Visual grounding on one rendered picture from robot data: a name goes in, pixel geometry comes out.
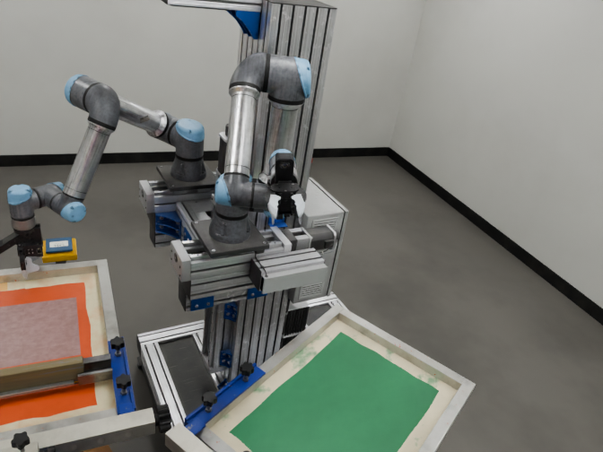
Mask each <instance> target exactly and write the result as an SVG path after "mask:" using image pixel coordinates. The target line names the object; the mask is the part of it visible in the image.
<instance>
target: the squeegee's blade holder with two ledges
mask: <svg viewBox="0 0 603 452"><path fill-rule="evenodd" d="M73 385H74V380H68V381H63V382H58V383H53V384H48V385H43V386H38V387H28V388H24V389H18V390H14V391H8V392H3V393H0V399H1V398H6V397H11V396H20V395H25V394H30V393H35V392H39V391H45V390H49V389H55V388H60V387H69V386H73Z"/></svg>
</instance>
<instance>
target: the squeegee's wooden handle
mask: <svg viewBox="0 0 603 452"><path fill-rule="evenodd" d="M82 373H84V367H83V356H78V357H73V358H67V359H62V360H56V361H46V362H41V363H35V364H30V365H24V366H19V367H13V368H8V369H0V393H3V392H8V391H14V390H18V389H24V388H28V387H38V386H43V385H48V384H53V383H58V382H63V381H68V380H74V382H75V381H78V377H77V374H82Z"/></svg>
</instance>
